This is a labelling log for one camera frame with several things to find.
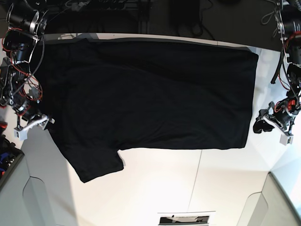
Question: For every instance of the white label card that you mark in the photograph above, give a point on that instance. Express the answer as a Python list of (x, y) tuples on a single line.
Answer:
[(204, 218)]

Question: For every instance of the black t-shirt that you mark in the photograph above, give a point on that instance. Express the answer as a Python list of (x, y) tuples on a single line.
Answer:
[(110, 96)]

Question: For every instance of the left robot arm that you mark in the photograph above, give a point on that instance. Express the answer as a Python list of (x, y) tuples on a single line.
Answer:
[(287, 14)]

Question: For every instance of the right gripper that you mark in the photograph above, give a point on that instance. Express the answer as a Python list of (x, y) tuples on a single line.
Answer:
[(30, 113)]

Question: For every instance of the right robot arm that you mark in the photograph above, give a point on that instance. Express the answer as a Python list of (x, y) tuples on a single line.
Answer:
[(24, 46)]

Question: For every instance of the bin of colourful clothes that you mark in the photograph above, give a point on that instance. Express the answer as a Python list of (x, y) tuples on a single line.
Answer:
[(10, 156)]

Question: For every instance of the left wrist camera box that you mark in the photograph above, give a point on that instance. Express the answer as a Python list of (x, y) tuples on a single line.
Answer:
[(286, 139)]

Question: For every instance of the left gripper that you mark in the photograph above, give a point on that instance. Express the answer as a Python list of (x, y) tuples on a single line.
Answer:
[(280, 115)]

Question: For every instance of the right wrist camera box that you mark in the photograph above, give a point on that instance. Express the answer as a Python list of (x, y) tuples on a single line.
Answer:
[(20, 134)]

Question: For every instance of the grey base plate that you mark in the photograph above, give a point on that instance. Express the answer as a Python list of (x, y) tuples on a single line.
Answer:
[(23, 199), (269, 207)]

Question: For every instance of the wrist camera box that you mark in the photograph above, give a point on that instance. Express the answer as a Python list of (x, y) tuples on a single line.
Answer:
[(20, 134), (286, 139)]

